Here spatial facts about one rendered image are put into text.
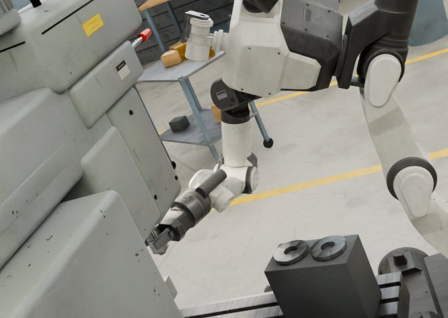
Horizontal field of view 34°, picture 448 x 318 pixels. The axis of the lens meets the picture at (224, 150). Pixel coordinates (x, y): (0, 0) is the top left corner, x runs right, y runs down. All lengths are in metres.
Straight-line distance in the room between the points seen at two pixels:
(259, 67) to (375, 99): 0.33
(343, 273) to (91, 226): 0.67
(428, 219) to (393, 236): 1.71
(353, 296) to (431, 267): 0.85
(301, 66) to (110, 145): 0.61
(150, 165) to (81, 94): 0.30
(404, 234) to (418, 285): 1.44
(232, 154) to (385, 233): 1.86
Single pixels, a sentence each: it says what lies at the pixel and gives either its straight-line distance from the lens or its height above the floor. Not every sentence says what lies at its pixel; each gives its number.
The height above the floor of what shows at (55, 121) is 1.70.
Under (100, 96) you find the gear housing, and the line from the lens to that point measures 1.65.
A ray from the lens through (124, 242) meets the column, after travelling 1.39.
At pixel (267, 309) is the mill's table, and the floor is 0.93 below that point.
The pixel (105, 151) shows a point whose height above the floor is 1.57.
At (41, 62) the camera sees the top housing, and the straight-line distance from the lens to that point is 1.52.
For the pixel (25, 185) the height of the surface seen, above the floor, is 1.64.
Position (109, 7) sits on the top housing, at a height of 1.82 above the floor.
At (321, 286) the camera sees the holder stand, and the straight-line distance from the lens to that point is 1.79.
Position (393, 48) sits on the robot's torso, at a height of 1.41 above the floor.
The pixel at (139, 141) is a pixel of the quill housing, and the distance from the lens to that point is 1.78.
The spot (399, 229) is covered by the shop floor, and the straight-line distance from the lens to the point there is 3.98.
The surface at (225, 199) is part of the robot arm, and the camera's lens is 2.02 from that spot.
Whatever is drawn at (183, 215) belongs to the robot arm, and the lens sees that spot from 1.94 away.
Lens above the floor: 2.01
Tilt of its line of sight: 20 degrees down
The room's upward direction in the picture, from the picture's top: 24 degrees counter-clockwise
